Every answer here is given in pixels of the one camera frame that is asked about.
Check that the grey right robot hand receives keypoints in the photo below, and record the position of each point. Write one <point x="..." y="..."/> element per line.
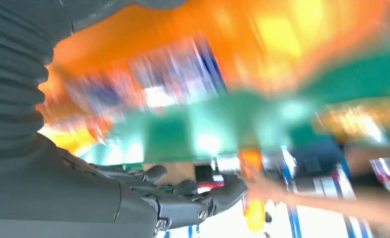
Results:
<point x="50" y="197"/>

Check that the blue shelf rack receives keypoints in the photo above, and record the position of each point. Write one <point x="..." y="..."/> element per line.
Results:
<point x="293" y="216"/>

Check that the brown cardboard box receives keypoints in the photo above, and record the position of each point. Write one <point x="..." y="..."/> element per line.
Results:
<point x="182" y="170"/>

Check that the person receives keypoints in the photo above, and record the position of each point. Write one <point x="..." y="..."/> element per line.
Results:
<point x="362" y="182"/>

